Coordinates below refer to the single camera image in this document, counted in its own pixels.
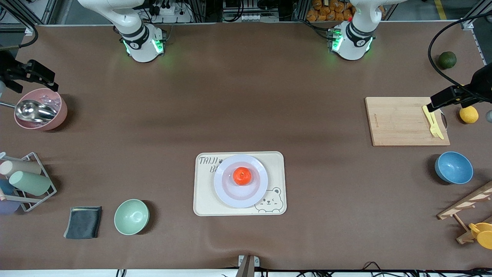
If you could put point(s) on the purple cup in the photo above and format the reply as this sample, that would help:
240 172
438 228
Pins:
7 207

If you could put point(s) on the wooden rack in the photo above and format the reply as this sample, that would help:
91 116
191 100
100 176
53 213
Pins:
467 202

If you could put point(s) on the wooden cutting board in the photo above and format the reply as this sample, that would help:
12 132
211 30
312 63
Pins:
399 123

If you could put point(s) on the dark grey folded cloth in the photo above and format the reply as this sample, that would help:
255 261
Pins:
82 223

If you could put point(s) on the metal table corner bracket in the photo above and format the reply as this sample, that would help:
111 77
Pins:
29 30
467 24

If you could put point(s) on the light green bowl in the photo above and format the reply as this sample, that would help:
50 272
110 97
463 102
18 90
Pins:
131 217

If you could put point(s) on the yellow plastic fork knife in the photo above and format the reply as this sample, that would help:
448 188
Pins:
437 132

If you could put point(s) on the light green cup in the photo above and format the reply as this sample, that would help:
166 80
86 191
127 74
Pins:
30 183

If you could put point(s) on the blue bowl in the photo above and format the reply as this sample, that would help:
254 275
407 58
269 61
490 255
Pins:
455 169

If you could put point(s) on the cream bear print tray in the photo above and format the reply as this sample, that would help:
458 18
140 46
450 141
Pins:
203 206

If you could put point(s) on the beige cup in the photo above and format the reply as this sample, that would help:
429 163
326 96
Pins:
23 166

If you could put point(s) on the orange fruit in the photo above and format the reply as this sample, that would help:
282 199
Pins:
242 176

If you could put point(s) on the dark green round fruit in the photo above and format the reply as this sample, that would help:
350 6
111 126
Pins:
447 60

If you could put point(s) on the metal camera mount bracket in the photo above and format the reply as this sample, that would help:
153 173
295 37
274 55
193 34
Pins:
248 265

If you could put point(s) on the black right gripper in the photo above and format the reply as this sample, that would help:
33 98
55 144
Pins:
8 68

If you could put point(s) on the white socket strip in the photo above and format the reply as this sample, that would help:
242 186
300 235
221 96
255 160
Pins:
259 17

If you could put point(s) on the white round plate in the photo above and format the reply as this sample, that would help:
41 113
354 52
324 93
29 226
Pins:
240 194

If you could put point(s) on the yellow lemon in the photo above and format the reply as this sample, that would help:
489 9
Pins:
469 114

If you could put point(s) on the yellow cup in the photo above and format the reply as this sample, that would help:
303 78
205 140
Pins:
484 235

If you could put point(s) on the brown table cover sheet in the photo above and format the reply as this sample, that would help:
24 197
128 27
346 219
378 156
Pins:
246 69

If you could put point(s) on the pink bowl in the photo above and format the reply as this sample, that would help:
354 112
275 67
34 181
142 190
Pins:
57 117

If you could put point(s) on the white power strip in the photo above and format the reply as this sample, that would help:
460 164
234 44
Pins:
173 15

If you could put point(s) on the bag of orange items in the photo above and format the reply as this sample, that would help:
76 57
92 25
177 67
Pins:
326 11

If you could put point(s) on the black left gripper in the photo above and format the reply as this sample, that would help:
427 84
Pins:
481 85

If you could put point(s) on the blue cup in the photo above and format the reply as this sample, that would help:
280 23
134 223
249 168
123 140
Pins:
5 187

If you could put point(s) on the metal scoop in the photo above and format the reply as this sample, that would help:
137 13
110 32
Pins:
36 111

